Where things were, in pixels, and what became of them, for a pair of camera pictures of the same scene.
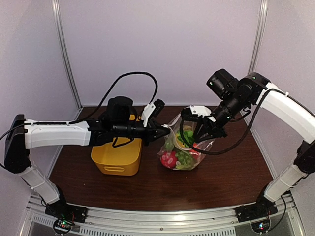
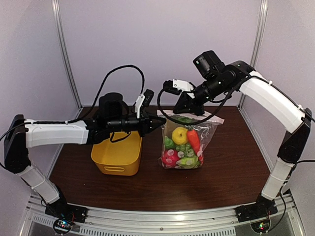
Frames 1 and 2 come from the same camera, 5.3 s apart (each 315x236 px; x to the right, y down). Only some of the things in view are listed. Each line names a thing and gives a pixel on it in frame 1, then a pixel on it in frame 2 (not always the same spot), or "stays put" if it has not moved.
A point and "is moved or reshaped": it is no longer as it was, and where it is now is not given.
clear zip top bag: (180, 150) is moved or reshaped
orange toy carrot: (195, 145) is moved or reshaped
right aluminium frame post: (257, 48) stays put
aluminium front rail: (219, 221) stays put
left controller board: (62, 226) stays put
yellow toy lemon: (180, 142) is moved or reshaped
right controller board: (261, 226) stays put
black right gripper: (215, 131) to (190, 104)
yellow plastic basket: (123, 160) stays put
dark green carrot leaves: (189, 135) to (181, 119)
